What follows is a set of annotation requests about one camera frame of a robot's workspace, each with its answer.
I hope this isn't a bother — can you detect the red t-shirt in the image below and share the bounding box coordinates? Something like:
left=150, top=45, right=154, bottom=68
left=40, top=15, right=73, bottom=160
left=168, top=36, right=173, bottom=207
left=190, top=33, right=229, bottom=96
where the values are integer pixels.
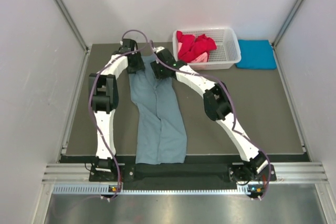
left=176, top=30, right=217, bottom=63

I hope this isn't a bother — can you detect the grey-blue t-shirt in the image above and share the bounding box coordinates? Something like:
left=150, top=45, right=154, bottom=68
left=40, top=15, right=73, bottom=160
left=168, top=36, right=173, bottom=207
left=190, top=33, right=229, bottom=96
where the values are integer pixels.
left=129, top=55, right=187, bottom=165

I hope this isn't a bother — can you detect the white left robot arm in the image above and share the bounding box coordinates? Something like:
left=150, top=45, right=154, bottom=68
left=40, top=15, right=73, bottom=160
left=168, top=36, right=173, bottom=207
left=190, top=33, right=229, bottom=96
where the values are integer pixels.
left=88, top=39, right=145, bottom=180

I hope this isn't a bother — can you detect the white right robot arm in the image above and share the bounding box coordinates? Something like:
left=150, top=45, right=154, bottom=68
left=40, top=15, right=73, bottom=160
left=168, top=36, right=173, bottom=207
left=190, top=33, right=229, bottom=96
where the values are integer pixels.
left=151, top=47, right=271, bottom=180

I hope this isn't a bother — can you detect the pink t-shirt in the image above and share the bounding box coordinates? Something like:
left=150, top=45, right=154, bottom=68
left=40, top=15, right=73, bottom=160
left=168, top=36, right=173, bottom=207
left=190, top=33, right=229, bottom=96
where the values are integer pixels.
left=178, top=42, right=208, bottom=63

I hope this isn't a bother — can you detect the white plastic laundry basket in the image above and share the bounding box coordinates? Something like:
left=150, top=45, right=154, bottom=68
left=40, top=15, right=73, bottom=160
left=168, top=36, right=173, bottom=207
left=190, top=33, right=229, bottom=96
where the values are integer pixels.
left=173, top=27, right=242, bottom=70

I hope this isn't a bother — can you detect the folded turquoise t-shirt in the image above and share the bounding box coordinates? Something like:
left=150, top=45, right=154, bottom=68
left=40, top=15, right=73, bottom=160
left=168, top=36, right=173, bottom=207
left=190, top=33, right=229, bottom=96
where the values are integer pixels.
left=236, top=39, right=277, bottom=70

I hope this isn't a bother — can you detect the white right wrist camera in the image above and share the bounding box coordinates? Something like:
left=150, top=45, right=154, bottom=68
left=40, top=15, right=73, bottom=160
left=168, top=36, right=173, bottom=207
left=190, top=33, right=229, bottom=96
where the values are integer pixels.
left=155, top=47, right=165, bottom=53

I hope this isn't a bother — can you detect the left aluminium corner post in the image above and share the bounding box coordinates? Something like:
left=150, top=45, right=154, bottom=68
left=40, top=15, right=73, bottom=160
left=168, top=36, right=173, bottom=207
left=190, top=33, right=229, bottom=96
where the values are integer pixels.
left=54, top=0, right=89, bottom=51

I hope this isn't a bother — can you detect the aluminium corner post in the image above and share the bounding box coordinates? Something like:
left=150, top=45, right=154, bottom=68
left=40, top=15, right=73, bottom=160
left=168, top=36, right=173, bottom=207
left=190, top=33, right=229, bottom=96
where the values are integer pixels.
left=271, top=0, right=305, bottom=49
left=54, top=0, right=89, bottom=51

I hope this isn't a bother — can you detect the aluminium front frame rail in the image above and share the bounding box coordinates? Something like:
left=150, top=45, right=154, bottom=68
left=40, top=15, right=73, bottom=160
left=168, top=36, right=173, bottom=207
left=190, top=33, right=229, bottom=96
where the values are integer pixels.
left=42, top=162, right=328, bottom=184

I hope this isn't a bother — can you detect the grey slotted cable duct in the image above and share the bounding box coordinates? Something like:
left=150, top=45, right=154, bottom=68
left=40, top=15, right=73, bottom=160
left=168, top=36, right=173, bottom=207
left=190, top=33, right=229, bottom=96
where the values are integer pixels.
left=52, top=184, right=261, bottom=196

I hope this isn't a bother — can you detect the right aluminium corner post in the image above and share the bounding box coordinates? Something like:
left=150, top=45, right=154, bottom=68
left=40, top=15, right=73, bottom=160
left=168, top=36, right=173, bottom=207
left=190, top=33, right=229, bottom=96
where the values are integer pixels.
left=271, top=0, right=305, bottom=49

